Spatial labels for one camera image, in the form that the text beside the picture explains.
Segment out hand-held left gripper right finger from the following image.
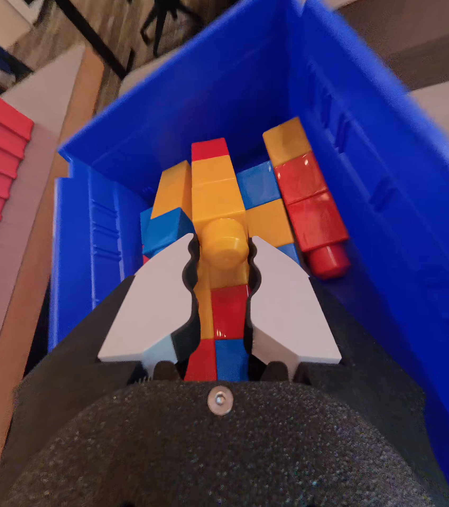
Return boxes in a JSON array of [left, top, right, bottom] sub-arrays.
[[244, 236, 342, 381]]

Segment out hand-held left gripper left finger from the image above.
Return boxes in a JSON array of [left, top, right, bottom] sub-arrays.
[[98, 233, 202, 381]]

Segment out group of block towers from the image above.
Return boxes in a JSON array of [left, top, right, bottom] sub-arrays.
[[140, 116, 353, 382]]

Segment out yellow and red block tower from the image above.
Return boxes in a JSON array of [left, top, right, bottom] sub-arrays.
[[190, 137, 251, 272]]

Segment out blue plastic bin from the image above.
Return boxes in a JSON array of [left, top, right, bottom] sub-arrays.
[[48, 0, 449, 507]]

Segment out grey table with wooden edge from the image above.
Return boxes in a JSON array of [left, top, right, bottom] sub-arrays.
[[0, 43, 105, 438]]

